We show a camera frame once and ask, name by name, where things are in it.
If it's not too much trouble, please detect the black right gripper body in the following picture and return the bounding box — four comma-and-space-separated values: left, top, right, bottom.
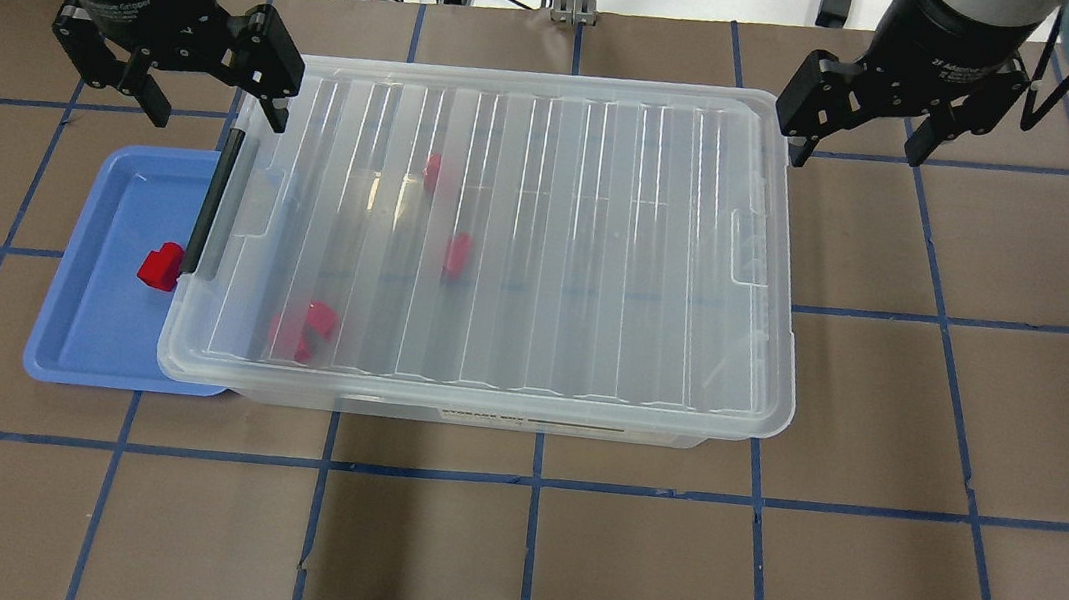
840, 0, 1045, 126

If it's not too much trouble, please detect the clear plastic box lid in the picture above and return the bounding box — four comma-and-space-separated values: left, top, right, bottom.
153, 25, 831, 451

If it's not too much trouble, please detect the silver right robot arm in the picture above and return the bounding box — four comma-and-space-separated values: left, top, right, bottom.
776, 0, 1069, 168

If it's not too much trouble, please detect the clear plastic storage box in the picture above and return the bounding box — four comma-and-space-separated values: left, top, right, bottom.
157, 30, 825, 463

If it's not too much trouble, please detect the black device on desk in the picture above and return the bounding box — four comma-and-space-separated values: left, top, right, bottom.
814, 0, 854, 29

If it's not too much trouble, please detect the red block in tray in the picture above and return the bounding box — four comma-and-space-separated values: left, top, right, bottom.
136, 241, 185, 294

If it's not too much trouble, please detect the blue plastic tray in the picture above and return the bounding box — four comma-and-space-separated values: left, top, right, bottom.
22, 145, 222, 398

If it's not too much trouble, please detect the black box latch handle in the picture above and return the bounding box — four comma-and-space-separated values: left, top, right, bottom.
180, 127, 245, 275

